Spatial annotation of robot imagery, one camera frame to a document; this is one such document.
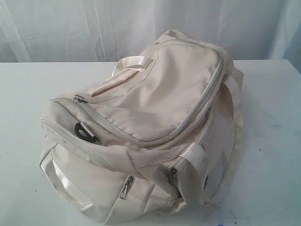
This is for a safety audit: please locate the cream white duffel bag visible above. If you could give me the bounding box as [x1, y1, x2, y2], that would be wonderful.
[40, 30, 244, 225]

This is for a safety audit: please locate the black plastic D-ring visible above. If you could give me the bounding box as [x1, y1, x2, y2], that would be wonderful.
[74, 122, 97, 143]

